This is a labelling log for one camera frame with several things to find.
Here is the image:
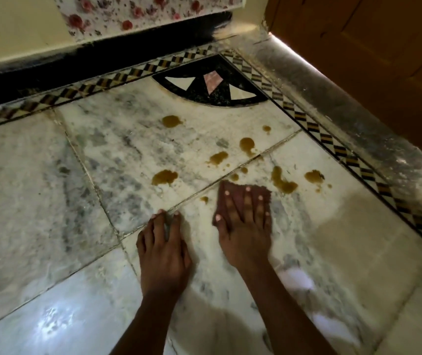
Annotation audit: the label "brown cleaning cloth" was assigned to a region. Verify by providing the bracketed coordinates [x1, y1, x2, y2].
[215, 180, 273, 230]

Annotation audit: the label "brown liquid spill spots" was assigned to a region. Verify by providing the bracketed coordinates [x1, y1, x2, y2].
[151, 115, 333, 204]

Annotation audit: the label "person's right forearm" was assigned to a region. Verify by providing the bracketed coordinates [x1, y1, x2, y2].
[236, 265, 339, 355]

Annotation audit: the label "brown wooden door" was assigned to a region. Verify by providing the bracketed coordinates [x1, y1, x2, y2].
[264, 0, 422, 158]

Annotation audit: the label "person's left hand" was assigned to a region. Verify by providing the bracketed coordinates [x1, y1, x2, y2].
[136, 209, 193, 297]

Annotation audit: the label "floral patterned sheet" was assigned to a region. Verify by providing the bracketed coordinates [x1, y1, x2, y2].
[53, 0, 247, 38]

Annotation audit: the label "person's left forearm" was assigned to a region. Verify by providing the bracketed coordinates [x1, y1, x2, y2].
[109, 292, 183, 355]

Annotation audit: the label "person's right hand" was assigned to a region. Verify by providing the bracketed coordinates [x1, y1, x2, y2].
[213, 185, 273, 273]

